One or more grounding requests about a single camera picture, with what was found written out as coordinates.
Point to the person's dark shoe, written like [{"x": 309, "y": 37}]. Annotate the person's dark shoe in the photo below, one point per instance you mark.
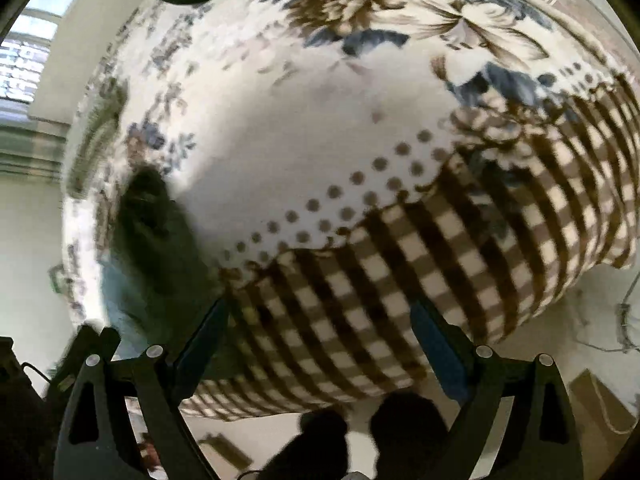
[
  {"x": 407, "y": 430},
  {"x": 310, "y": 442}
]

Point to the dark green pants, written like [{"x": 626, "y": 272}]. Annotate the dark green pants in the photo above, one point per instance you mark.
[{"x": 160, "y": 255}]

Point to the brown cardboard piece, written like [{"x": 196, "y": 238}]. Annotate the brown cardboard piece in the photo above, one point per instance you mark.
[{"x": 597, "y": 402}]

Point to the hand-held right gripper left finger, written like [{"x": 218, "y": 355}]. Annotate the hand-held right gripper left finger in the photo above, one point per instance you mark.
[{"x": 199, "y": 347}]

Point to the floral checked printed blanket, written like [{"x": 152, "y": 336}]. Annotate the floral checked printed blanket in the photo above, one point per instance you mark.
[{"x": 320, "y": 150}]

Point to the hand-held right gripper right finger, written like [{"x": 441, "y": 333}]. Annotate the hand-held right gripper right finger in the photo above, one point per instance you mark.
[{"x": 436, "y": 347}]

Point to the window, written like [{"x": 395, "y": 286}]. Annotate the window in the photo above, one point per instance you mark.
[{"x": 35, "y": 45}]

